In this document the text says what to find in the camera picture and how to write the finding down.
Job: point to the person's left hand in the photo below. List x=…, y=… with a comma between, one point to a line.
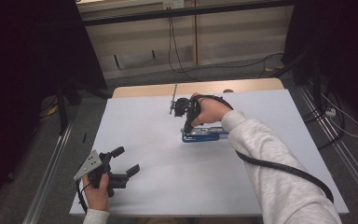
x=97, y=194

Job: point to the black metal stand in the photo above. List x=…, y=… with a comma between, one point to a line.
x=316, y=84
x=62, y=109

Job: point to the black curtain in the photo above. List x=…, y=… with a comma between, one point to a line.
x=341, y=40
x=21, y=77

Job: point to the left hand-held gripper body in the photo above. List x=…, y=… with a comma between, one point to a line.
x=105, y=174

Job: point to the wooden table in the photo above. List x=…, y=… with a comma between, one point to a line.
x=205, y=86

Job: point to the white power strip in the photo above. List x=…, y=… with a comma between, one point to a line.
x=330, y=112

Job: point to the aluminium floor rail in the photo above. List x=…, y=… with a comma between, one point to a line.
x=345, y=152
x=48, y=174

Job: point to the white table mat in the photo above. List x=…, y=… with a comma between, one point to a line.
x=174, y=180

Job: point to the white wall socket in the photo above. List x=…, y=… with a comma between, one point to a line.
x=173, y=4

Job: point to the person's right hand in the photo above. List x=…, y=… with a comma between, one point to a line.
x=213, y=111

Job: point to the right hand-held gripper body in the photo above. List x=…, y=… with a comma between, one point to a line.
x=183, y=106

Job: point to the blue and silver stapler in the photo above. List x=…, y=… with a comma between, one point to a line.
x=205, y=134

